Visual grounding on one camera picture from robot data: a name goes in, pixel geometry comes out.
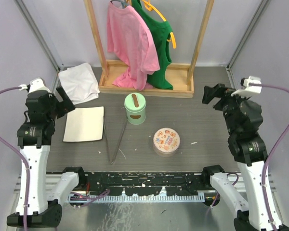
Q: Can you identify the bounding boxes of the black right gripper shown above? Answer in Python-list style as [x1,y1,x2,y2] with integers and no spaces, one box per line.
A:
[202,82,251,134]

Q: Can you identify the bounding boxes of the white square plate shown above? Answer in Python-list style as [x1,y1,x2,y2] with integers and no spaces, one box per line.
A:
[63,106,104,142]

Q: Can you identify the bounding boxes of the white cloth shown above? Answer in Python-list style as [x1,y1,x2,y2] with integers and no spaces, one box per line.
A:
[58,63,100,105]

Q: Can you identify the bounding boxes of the mint green canister lid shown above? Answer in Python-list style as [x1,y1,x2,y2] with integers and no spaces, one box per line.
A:
[124,92,146,113]

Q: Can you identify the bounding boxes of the silver embossed tin lid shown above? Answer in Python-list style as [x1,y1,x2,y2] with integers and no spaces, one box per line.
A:
[153,128,181,146]

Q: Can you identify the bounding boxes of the mint green tin canister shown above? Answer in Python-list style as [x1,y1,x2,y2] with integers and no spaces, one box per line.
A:
[126,108,146,125]

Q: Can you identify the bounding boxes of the metal serving tongs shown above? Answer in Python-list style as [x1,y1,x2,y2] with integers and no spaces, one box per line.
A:
[103,118,128,165]

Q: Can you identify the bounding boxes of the round silver tin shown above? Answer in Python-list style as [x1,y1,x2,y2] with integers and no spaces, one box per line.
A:
[153,145,179,157]

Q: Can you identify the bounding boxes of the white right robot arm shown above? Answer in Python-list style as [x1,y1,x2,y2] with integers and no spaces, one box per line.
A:
[201,84,289,231]

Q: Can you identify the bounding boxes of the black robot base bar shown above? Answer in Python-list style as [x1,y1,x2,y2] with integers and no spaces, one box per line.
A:
[73,172,215,196]

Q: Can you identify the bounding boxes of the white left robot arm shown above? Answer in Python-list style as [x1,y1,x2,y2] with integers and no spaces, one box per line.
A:
[7,87,87,229]

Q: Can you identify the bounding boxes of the wooden clothes rack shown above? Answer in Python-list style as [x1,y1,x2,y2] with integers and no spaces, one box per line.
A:
[83,0,215,99]

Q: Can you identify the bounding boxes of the green t-shirt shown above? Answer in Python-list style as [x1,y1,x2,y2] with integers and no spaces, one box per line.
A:
[131,0,173,90]

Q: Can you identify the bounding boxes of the pink t-shirt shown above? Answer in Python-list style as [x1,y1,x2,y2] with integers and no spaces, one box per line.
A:
[107,3,160,90]

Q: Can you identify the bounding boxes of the grey clothes hanger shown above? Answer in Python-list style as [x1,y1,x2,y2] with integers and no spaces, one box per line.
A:
[110,0,129,9]

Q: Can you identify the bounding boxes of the orange clothes hanger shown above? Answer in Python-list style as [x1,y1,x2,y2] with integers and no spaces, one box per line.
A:
[139,0,178,50]

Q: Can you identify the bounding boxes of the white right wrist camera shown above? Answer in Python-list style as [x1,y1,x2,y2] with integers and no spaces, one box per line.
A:
[231,76,262,98]

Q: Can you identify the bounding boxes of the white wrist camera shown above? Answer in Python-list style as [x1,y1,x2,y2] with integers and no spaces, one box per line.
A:
[231,76,262,98]
[19,77,51,93]

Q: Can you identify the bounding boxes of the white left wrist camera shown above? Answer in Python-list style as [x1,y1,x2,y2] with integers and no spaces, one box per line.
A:
[19,77,51,93]

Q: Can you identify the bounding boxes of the left aluminium frame post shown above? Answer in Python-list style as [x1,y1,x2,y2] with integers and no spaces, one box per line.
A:
[13,0,65,72]

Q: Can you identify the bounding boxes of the white slotted cable duct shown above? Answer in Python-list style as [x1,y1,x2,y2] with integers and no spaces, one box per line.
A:
[67,193,205,203]

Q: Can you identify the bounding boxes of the aluminium corner frame post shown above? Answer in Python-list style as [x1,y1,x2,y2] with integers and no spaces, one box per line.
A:
[227,0,272,70]

